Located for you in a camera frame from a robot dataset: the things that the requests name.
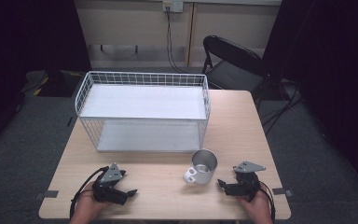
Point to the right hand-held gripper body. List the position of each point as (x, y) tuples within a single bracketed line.
[(245, 183)]

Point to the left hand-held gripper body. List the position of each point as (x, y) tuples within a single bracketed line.
[(107, 183)]

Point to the person's right hand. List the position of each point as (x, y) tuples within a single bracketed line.
[(257, 208)]

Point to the person's left hand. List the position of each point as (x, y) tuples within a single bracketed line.
[(87, 205)]

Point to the grey tape strip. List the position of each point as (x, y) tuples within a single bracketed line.
[(47, 194), (282, 191)]

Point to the black folding chair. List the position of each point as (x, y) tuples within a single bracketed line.
[(233, 65)]

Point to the dark stand base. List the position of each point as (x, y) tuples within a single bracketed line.
[(52, 82)]

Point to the black curtain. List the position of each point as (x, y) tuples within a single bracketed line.
[(332, 62), (24, 37)]

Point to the white wall outlet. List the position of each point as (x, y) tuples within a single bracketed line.
[(173, 5)]

